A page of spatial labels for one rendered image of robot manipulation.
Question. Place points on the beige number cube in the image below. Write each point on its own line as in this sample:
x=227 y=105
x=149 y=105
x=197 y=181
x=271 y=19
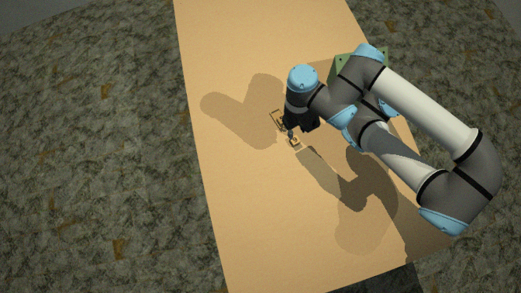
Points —
x=295 y=141
x=279 y=120

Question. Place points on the tan shallow rectangular tray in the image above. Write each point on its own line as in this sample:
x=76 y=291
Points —
x=274 y=114

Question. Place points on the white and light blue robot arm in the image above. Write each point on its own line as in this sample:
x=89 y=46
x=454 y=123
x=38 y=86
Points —
x=450 y=201

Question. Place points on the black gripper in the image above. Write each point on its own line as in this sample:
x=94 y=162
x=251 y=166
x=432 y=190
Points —
x=294 y=116

